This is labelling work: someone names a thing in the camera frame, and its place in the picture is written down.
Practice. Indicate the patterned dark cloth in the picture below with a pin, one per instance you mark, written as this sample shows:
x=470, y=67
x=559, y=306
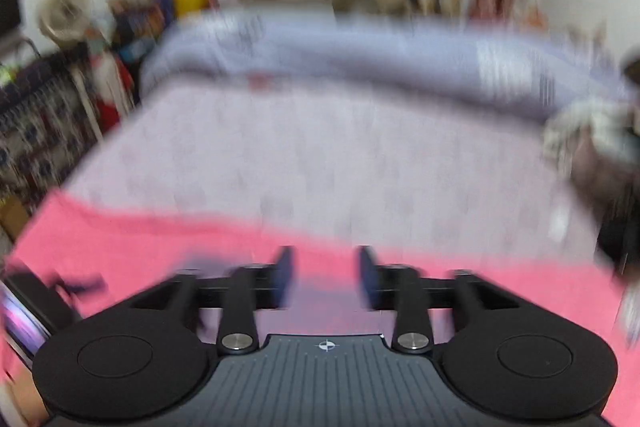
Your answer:
x=48, y=124

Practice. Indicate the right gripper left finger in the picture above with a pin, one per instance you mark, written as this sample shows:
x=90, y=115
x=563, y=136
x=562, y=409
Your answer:
x=154, y=351

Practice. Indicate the pink towel blanket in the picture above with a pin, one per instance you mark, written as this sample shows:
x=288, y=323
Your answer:
x=131, y=251

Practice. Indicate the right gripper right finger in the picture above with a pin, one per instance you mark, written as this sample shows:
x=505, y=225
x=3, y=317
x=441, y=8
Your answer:
x=476, y=352

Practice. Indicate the purple garment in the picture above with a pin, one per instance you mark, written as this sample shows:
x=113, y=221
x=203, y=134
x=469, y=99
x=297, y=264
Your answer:
x=324, y=298

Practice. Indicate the light blue duvet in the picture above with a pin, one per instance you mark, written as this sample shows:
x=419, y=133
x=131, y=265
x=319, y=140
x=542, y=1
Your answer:
x=519, y=72

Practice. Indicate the grey quilted bedsheet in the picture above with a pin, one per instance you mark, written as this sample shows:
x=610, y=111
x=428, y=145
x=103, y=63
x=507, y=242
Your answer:
x=365, y=164

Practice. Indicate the white electric fan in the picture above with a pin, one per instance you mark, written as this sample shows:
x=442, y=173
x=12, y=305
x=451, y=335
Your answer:
x=65, y=22

